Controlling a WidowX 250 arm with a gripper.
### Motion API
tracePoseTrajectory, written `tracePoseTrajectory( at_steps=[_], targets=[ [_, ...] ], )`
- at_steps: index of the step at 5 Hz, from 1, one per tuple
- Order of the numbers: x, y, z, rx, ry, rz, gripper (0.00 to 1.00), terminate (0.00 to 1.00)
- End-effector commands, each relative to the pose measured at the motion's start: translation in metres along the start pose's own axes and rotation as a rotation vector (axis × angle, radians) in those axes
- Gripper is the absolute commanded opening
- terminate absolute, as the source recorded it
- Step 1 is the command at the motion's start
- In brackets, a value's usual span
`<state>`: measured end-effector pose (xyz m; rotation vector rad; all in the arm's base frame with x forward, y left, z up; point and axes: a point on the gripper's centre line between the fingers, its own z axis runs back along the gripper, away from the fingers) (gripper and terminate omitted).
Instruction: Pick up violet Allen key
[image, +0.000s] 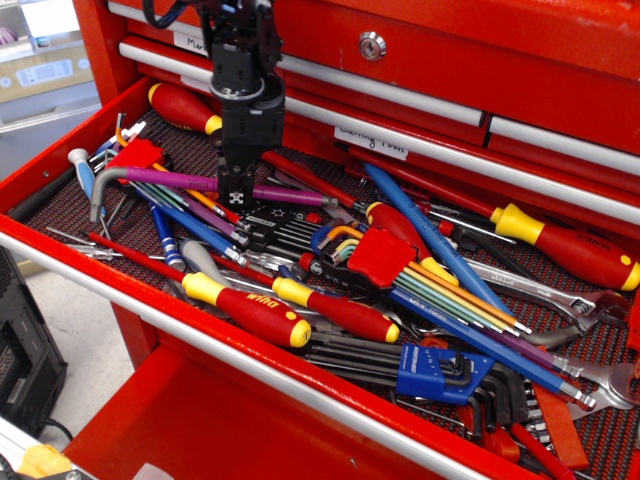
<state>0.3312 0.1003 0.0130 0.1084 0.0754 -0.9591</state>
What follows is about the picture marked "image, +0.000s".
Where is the blue holder black Allen set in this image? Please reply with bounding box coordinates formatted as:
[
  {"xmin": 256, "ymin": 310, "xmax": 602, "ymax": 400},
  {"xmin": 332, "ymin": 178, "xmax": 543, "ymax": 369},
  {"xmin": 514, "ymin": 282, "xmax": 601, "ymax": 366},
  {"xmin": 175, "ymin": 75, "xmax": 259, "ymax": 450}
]
[{"xmin": 396, "ymin": 343, "xmax": 495, "ymax": 405}]

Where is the black device left floor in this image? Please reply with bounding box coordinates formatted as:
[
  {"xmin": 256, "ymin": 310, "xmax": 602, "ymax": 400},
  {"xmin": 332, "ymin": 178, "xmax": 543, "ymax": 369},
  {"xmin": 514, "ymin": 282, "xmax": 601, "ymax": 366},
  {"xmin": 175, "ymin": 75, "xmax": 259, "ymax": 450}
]
[{"xmin": 1, "ymin": 248, "xmax": 67, "ymax": 436}]

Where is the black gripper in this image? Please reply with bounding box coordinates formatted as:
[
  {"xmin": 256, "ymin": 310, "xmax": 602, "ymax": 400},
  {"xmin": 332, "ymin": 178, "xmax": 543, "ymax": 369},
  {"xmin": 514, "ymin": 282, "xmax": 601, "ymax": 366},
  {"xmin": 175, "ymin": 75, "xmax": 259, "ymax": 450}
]
[{"xmin": 210, "ymin": 74, "xmax": 285, "ymax": 209}]

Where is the red yellow screwdriver front middle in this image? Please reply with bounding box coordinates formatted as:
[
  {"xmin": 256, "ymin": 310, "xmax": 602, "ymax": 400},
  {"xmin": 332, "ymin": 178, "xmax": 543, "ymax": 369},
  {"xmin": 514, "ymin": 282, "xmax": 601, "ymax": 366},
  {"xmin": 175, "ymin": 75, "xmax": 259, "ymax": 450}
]
[{"xmin": 212, "ymin": 254, "xmax": 400, "ymax": 343}]

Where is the yellow object bottom left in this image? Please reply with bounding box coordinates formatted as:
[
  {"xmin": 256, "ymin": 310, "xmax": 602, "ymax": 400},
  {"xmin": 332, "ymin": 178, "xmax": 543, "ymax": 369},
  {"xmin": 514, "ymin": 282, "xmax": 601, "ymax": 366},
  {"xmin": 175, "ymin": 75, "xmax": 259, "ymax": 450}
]
[{"xmin": 17, "ymin": 444, "xmax": 73, "ymax": 479}]

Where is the white cutting tools label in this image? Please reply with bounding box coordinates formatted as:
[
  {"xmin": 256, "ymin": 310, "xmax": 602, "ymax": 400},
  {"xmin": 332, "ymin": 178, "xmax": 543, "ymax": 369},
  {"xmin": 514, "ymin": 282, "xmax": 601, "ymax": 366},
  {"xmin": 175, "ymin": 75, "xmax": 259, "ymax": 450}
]
[{"xmin": 334, "ymin": 126, "xmax": 409, "ymax": 161}]

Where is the black Torx key holder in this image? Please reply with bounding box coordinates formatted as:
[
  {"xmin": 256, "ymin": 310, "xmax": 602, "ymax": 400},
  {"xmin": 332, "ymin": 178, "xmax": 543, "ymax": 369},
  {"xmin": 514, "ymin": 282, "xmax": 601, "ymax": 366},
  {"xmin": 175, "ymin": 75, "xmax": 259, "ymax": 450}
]
[{"xmin": 240, "ymin": 202, "xmax": 322, "ymax": 258}]

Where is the red holder allen set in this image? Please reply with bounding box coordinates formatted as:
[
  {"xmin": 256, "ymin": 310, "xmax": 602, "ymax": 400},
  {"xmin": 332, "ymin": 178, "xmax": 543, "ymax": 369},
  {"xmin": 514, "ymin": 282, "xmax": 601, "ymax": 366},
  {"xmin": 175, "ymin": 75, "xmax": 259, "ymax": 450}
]
[
  {"xmin": 347, "ymin": 227, "xmax": 418, "ymax": 288},
  {"xmin": 105, "ymin": 138, "xmax": 165, "ymax": 170}
]

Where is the red tool chest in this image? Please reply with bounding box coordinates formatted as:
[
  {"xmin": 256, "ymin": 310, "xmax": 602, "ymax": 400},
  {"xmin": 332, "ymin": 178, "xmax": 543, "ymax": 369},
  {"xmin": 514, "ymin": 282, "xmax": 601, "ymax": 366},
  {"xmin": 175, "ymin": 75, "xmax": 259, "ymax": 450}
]
[{"xmin": 1, "ymin": 1, "xmax": 639, "ymax": 479}]

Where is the red holder left Allen set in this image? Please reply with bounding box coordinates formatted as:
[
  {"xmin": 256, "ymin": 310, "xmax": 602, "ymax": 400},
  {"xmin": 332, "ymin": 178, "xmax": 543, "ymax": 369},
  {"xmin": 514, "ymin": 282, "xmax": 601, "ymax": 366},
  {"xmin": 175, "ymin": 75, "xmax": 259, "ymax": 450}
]
[{"xmin": 105, "ymin": 138, "xmax": 165, "ymax": 170}]

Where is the red yellow screwdriver top left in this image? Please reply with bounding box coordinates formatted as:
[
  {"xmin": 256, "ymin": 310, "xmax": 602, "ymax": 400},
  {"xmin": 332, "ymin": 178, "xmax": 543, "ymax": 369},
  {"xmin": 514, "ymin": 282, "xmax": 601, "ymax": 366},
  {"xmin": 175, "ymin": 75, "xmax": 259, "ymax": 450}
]
[{"xmin": 147, "ymin": 82, "xmax": 366, "ymax": 211}]

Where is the beige box background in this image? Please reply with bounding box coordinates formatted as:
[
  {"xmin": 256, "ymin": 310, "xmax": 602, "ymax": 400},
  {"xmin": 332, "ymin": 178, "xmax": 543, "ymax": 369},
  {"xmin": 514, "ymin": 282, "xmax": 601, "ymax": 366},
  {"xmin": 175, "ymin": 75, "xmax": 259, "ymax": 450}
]
[{"xmin": 1, "ymin": 45, "xmax": 93, "ymax": 103}]

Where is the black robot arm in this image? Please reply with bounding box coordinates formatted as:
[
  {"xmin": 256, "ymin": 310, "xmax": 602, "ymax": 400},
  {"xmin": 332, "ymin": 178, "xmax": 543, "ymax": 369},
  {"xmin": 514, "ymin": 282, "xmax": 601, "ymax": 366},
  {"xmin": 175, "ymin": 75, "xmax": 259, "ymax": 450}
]
[{"xmin": 143, "ymin": 1, "xmax": 285, "ymax": 211}]

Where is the large violet Allen key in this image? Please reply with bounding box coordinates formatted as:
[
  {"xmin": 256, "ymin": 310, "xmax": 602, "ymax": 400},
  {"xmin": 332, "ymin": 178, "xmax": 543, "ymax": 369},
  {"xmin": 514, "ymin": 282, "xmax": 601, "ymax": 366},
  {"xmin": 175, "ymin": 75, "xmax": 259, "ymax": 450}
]
[{"xmin": 90, "ymin": 167, "xmax": 338, "ymax": 222}]

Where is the white Markers label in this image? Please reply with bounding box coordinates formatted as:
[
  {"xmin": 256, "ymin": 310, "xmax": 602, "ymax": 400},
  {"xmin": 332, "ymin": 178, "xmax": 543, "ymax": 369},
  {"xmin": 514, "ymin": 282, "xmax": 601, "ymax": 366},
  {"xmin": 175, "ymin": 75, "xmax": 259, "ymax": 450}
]
[{"xmin": 173, "ymin": 32, "xmax": 209, "ymax": 57}]

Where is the blue Allen key left set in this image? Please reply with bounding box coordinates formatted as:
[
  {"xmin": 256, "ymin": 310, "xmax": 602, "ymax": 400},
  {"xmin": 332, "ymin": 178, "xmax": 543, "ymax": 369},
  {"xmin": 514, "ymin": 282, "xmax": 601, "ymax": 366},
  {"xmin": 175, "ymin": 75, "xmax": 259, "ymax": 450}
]
[{"xmin": 134, "ymin": 183, "xmax": 248, "ymax": 267}]

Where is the silver drawer lock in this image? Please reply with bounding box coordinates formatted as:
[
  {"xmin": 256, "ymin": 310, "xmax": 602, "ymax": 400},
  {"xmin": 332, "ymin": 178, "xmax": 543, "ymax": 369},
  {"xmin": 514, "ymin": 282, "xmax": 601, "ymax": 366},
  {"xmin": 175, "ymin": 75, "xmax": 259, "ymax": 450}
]
[{"xmin": 358, "ymin": 31, "xmax": 387, "ymax": 61}]

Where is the red yellow Wiha screwdriver front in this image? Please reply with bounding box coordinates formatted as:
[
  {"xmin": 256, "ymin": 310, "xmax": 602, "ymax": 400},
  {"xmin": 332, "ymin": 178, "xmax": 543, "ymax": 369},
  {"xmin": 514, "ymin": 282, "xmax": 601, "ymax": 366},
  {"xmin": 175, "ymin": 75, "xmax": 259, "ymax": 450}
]
[{"xmin": 89, "ymin": 232, "xmax": 312, "ymax": 348}]

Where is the chrome adjustable wrench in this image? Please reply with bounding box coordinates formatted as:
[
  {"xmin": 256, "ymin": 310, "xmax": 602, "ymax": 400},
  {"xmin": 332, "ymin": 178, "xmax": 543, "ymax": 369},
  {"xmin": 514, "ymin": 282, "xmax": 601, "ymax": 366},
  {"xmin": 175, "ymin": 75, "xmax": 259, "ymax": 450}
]
[{"xmin": 467, "ymin": 259, "xmax": 631, "ymax": 349}]

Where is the grey handle tool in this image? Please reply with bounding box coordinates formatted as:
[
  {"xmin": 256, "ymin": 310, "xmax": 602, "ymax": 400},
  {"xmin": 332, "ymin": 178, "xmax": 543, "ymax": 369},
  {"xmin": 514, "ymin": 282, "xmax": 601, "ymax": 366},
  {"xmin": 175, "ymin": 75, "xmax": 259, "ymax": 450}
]
[{"xmin": 179, "ymin": 239, "xmax": 232, "ymax": 288}]

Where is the red yellow screwdriver right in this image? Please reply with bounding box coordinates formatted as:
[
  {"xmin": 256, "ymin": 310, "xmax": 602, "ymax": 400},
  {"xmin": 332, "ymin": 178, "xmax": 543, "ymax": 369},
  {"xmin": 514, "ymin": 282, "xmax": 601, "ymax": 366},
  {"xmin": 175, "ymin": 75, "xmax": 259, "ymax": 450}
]
[{"xmin": 336, "ymin": 142, "xmax": 639, "ymax": 291}]

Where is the small blue precision screwdriver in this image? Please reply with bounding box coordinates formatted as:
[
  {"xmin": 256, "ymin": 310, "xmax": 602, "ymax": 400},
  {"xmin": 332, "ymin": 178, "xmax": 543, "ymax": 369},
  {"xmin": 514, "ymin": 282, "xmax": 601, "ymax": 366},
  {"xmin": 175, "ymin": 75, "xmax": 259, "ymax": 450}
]
[{"xmin": 67, "ymin": 148, "xmax": 111, "ymax": 240}]

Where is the long blue Allen key 10mm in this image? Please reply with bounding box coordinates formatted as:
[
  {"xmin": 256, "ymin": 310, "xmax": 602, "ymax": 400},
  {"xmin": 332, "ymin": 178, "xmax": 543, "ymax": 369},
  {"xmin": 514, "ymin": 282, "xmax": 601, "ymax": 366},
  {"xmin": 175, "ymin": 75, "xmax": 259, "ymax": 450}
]
[{"xmin": 388, "ymin": 288, "xmax": 597, "ymax": 412}]

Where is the chrome open end spanner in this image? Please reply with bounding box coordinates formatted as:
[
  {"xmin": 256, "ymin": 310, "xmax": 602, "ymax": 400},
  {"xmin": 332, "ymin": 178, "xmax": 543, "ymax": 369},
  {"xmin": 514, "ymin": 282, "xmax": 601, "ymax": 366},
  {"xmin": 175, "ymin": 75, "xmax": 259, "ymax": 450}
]
[{"xmin": 553, "ymin": 355, "xmax": 639, "ymax": 420}]

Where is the blue Allen key upper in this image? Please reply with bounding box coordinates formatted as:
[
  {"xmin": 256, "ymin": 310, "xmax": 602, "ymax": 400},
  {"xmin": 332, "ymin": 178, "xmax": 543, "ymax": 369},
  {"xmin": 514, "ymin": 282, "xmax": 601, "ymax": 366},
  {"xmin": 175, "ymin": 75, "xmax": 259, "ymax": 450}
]
[{"xmin": 364, "ymin": 163, "xmax": 512, "ymax": 316}]

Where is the red holder centre Allen set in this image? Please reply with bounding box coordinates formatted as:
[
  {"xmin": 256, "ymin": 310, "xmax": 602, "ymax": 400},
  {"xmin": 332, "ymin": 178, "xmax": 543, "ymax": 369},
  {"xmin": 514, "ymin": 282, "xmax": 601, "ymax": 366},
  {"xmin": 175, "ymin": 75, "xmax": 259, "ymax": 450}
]
[{"xmin": 347, "ymin": 227, "xmax": 418, "ymax": 288}]

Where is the blue metal knurled screwdriver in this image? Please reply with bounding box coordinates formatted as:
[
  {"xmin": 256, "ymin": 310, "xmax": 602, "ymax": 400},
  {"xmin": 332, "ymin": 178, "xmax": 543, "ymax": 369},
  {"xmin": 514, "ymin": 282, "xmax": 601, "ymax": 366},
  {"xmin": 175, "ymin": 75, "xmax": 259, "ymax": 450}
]
[{"xmin": 149, "ymin": 203, "xmax": 186, "ymax": 272}]

